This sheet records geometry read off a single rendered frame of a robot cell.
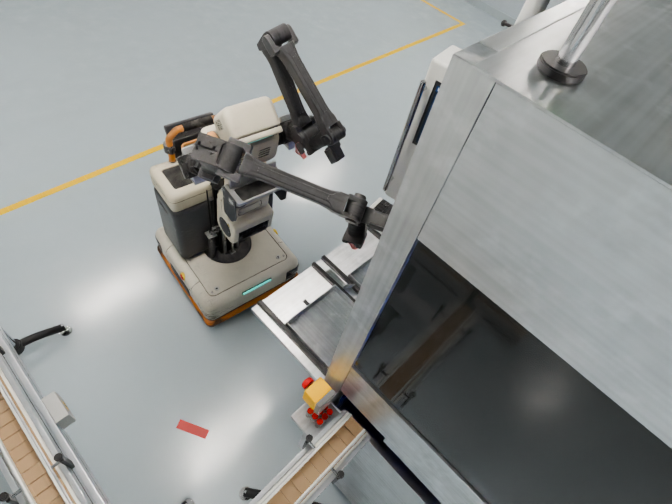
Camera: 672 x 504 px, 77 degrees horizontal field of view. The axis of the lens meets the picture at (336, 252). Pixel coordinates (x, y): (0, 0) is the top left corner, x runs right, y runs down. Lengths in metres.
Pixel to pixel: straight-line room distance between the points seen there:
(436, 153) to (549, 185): 0.16
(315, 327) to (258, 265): 0.94
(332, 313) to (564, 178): 1.24
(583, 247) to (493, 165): 0.15
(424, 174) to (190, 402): 2.02
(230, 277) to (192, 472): 0.98
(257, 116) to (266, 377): 1.44
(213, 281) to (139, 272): 0.60
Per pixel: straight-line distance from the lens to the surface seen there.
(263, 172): 1.20
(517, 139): 0.57
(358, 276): 1.79
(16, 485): 1.55
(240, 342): 2.57
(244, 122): 1.63
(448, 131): 0.61
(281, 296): 1.69
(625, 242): 0.58
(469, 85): 0.58
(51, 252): 3.13
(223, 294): 2.40
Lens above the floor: 2.34
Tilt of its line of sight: 52 degrees down
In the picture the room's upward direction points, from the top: 15 degrees clockwise
